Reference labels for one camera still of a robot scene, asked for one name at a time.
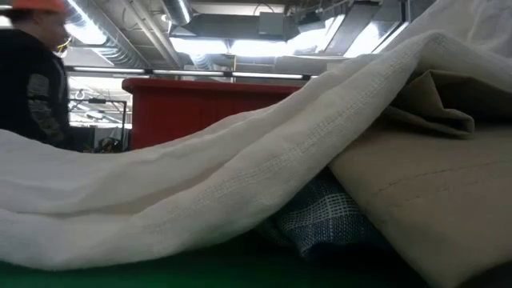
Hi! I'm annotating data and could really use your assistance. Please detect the blue striped garment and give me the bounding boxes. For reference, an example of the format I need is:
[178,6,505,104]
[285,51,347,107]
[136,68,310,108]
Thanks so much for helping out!
[254,166,392,260]

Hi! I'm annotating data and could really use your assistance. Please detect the large white shirt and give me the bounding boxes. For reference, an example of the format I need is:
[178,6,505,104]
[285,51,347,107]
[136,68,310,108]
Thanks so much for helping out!
[0,0,512,272]

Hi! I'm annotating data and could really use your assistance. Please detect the beige trousers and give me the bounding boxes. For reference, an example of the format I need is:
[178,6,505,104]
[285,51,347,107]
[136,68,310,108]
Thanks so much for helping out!
[326,69,512,288]

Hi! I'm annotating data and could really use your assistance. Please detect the red plastic laundry bin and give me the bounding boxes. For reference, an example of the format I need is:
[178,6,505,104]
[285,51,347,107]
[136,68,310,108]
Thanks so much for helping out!
[122,77,306,151]

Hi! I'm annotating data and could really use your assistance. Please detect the hanging strip light bar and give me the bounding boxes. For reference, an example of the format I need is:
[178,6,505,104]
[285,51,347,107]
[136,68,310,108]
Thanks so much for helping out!
[65,65,319,81]

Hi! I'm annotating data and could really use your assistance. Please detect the grey ceiling box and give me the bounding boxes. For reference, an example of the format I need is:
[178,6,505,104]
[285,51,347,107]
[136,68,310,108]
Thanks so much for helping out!
[258,10,288,42]

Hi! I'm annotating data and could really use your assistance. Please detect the green table mat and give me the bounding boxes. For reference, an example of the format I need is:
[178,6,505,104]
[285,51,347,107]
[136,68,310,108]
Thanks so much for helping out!
[0,230,435,288]

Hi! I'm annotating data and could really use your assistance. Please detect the person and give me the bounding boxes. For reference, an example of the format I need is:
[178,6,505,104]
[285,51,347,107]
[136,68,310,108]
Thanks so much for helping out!
[0,0,77,152]

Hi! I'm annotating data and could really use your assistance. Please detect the silver ventilation duct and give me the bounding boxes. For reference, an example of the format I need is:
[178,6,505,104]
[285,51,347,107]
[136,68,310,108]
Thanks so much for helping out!
[161,0,194,26]

